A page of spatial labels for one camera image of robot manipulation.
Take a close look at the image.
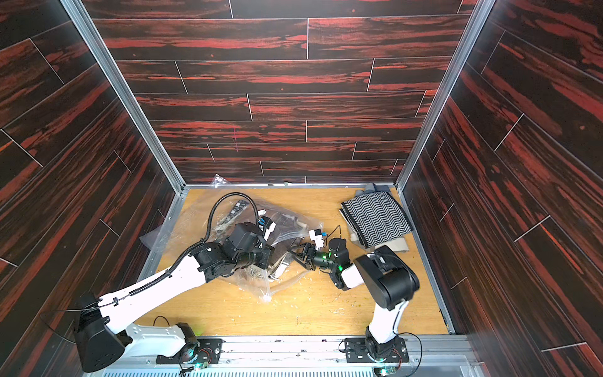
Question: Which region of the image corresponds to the brown plaid scarf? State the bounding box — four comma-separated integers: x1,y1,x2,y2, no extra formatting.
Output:
266,210,309,281

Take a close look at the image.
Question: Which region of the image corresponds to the black white herringbone scarf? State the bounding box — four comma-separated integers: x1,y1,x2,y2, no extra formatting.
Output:
340,191,413,249

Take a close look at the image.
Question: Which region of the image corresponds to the clear plastic vacuum bag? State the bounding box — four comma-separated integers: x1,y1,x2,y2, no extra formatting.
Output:
139,192,326,302

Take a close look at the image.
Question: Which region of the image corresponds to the beige striped scarf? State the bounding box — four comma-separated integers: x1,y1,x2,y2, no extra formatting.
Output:
348,226,410,253

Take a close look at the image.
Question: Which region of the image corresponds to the dark blue grey plaid scarf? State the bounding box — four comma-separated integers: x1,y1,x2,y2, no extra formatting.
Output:
354,183,391,198

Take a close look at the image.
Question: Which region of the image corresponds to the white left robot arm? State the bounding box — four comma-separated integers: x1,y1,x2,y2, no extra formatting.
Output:
74,216,276,373

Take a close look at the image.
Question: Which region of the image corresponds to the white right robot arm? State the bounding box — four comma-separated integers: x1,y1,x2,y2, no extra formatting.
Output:
288,238,420,363

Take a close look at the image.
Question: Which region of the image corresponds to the black white knit fringed scarf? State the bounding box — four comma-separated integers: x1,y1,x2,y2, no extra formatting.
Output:
215,199,250,235

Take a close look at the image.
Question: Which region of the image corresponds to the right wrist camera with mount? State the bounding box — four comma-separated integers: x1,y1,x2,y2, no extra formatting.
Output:
309,229,328,251

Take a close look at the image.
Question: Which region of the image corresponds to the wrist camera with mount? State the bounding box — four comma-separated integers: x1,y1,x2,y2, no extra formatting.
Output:
258,215,276,241
309,229,328,251

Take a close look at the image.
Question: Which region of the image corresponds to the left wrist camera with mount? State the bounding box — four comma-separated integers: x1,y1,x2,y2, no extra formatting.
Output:
258,215,276,241

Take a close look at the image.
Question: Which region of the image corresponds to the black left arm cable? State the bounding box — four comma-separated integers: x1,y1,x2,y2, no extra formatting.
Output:
126,192,260,298

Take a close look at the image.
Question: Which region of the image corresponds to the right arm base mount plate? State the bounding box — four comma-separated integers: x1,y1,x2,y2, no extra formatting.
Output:
339,336,409,364

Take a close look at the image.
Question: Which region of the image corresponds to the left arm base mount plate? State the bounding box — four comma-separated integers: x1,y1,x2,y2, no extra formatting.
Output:
155,338,224,367

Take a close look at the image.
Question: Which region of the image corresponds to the aluminium corner frame post left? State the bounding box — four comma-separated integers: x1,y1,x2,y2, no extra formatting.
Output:
60,0,186,195

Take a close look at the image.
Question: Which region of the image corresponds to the aluminium corner frame post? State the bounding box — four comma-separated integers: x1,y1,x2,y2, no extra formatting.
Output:
60,0,186,195
396,0,496,197

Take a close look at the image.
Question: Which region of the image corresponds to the aluminium corner frame post right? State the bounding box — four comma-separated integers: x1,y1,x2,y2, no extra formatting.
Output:
396,0,496,197

